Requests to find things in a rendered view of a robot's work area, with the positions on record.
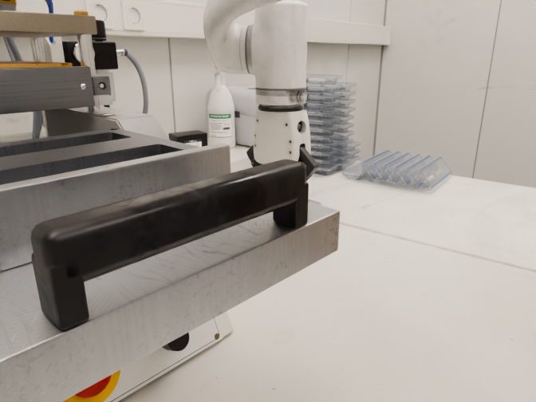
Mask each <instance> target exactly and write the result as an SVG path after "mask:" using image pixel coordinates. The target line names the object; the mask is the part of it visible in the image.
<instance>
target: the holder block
mask: <svg viewBox="0 0 536 402"><path fill-rule="evenodd" d="M192 148H199V147H196V146H193V145H189V144H183V143H179V142H175V141H171V140H165V139H161V138H158V137H154V136H148V135H144V134H140V133H137V132H130V131H127V130H123V129H119V128H111V129H105V130H98V131H91V132H80V133H74V134H68V135H61V136H50V137H43V138H37V139H31V140H19V141H12V142H6V143H0V185H3V184H7V183H15V182H19V181H23V180H28V179H36V178H40V177H44V176H49V175H56V174H61V173H66V172H70V171H77V170H82V169H86V168H94V167H99V166H103V165H107V164H115V163H119V162H124V161H129V160H136V159H140V158H145V157H149V156H157V155H162V154H166V153H170V152H178V151H182V150H187V149H192Z"/></svg>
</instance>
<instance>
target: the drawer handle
mask: <svg viewBox="0 0 536 402"><path fill-rule="evenodd" d="M308 198H309V184H308V183H307V182H306V169H305V165H304V164H303V163H301V162H299V161H295V160H287V159H285V160H278V161H275V162H272V163H268V164H263V165H259V166H256V167H250V168H247V169H244V170H241V171H235V172H232V173H228V174H225V175H220V176H216V177H213V178H210V179H204V180H200V181H198V182H194V183H189V184H185V185H182V186H178V187H173V188H170V189H167V190H163V191H158V192H154V193H151V194H147V195H142V196H139V197H135V198H132V199H126V200H123V201H120V202H117V203H111V204H108V205H104V206H101V207H95V208H93V209H89V210H86V211H80V212H77V213H73V214H70V215H65V216H61V217H58V218H55V219H49V220H46V221H43V222H41V223H39V224H37V225H35V226H34V228H33V229H32V231H31V236H30V238H31V243H32V247H33V253H32V257H31V259H32V263H33V271H34V275H35V279H36V283H37V291H38V295H39V299H40V303H41V311H42V312H43V313H44V314H45V315H46V316H47V317H48V318H49V319H50V320H51V321H52V322H53V323H54V324H55V325H56V326H57V327H58V328H59V329H60V330H65V329H68V328H71V327H73V326H75V325H78V324H80V323H82V322H84V321H87V320H88V319H89V309H88V303H87V298H86V293H85V284H84V282H86V281H88V280H91V279H93V278H97V277H99V276H101V275H104V274H107V273H110V272H112V271H114V270H118V269H120V268H123V267H125V266H129V265H131V264H133V263H136V262H139V261H142V260H145V259H146V258H150V257H152V256H155V255H158V254H161V253H163V252H165V251H168V250H171V249H174V248H176V247H178V246H182V245H184V244H187V243H189V242H193V241H195V240H197V239H200V238H203V237H206V236H208V235H212V234H214V233H216V232H219V231H222V230H225V229H227V228H229V227H233V226H236V225H238V224H240V223H244V222H246V221H249V220H251V219H255V218H257V217H259V216H262V215H265V214H268V213H270V212H273V220H274V221H275V222H278V223H282V224H284V225H287V226H289V227H293V228H299V227H301V226H304V225H306V224H307V222H308Z"/></svg>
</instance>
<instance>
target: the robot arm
mask: <svg viewBox="0 0 536 402"><path fill-rule="evenodd" d="M252 10H254V24H253V25H239V24H237V23H236V22H235V21H234V20H235V19H236V18H238V17H240V16H241V15H243V14H246V13H248V12H250V11H252ZM307 29H308V5H307V4H306V3H304V2H301V1H297V0H207V4H206V7H205V10H204V15H203V32H204V36H205V39H206V43H207V47H208V49H209V52H210V55H211V58H212V61H213V62H214V64H215V66H216V67H217V69H219V70H220V71H222V72H224V73H231V74H253V75H254V76H255V88H256V89H255V102H256V104H261V105H259V106H258V108H257V112H256V116H255V122H254V145H252V146H251V147H250V148H249V149H248V150H247V152H246V154H247V155H248V157H249V159H250V161H251V165H252V167H256V166H259V165H263V164H268V163H272V162H275V161H278V160H285V159H287V160H295V161H299V162H301V163H303V164H304V165H305V167H306V182H307V180H308V179H309V178H310V177H311V176H312V175H313V173H314V172H315V171H316V170H317V169H318V164H317V162H316V161H315V160H314V158H313V157H312V156H311V147H310V131H309V119H308V115H307V111H306V110H304V109H303V106H301V105H299V104H304V103H305V101H306V99H307V94H306V93H305V92H306V61H307Z"/></svg>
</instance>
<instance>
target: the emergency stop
mask: <svg viewBox="0 0 536 402"><path fill-rule="evenodd" d="M111 376H112V375H110V376H107V377H106V378H104V379H103V380H100V381H98V382H97V383H95V384H93V385H91V386H90V387H88V388H86V389H84V390H82V391H81V392H79V393H77V394H75V396H78V397H81V398H90V397H94V396H96V395H98V394H99V393H101V392H102V391H103V390H104V389H105V388H106V386H107V385H108V383H109V381H110V379H111Z"/></svg>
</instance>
